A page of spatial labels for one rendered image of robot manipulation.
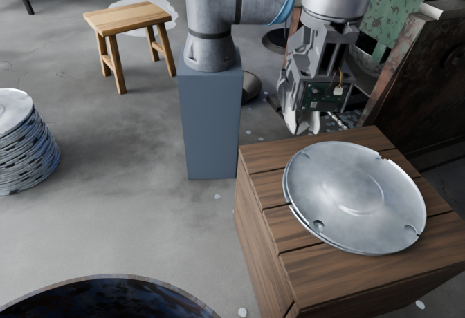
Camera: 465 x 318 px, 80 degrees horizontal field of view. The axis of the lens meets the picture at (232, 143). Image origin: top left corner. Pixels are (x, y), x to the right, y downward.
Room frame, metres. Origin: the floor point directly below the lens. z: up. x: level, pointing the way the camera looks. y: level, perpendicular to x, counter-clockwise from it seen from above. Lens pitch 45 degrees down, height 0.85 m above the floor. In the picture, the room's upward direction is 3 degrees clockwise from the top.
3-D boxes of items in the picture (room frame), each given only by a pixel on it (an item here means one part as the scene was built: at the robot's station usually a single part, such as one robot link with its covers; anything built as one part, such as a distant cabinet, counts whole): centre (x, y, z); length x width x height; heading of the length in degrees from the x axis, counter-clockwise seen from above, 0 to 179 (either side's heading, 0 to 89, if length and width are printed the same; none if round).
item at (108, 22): (1.35, 0.54, 0.16); 0.34 x 0.24 x 0.34; 131
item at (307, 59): (0.35, -0.11, 0.67); 0.09 x 0.08 x 0.12; 3
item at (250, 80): (1.21, 0.02, 0.04); 0.30 x 0.30 x 0.07
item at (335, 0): (0.35, -0.11, 0.75); 0.08 x 0.08 x 0.05
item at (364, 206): (0.37, -0.27, 0.36); 0.29 x 0.29 x 0.01
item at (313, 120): (0.35, -0.13, 0.57); 0.06 x 0.03 x 0.09; 3
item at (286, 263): (0.37, -0.26, 0.18); 0.40 x 0.38 x 0.35; 107
